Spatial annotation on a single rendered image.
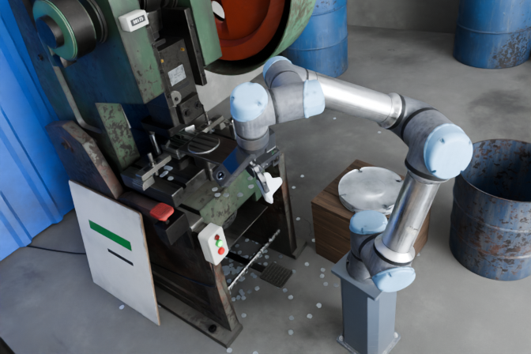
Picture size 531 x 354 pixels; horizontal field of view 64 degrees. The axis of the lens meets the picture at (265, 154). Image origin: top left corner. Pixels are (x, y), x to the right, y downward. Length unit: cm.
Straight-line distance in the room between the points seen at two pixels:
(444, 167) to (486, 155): 112
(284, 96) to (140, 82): 63
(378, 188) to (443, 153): 91
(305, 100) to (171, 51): 75
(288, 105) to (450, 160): 42
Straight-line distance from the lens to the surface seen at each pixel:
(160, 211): 142
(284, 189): 188
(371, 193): 190
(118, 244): 199
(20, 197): 275
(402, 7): 468
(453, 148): 106
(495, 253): 205
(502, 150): 219
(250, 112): 83
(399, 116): 113
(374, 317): 162
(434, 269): 216
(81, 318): 231
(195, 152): 160
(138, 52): 137
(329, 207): 190
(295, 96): 87
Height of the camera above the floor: 165
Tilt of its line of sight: 35 degrees down
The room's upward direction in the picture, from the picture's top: 10 degrees counter-clockwise
